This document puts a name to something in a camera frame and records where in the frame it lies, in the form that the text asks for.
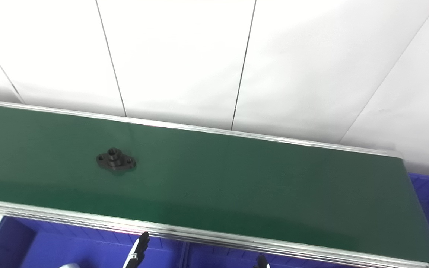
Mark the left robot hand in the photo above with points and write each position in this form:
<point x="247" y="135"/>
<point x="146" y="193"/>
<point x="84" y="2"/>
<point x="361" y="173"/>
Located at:
<point x="138" y="253"/>

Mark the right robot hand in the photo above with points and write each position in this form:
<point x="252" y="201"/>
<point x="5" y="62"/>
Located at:
<point x="262" y="262"/>

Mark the black flanged machine part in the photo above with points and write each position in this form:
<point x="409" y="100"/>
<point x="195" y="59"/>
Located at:
<point x="116" y="160"/>

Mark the green conveyor belt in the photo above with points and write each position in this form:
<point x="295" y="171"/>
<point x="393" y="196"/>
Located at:
<point x="237" y="178"/>
<point x="199" y="235"/>

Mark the white cylindrical part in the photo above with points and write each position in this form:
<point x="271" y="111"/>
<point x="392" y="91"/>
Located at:
<point x="70" y="266"/>

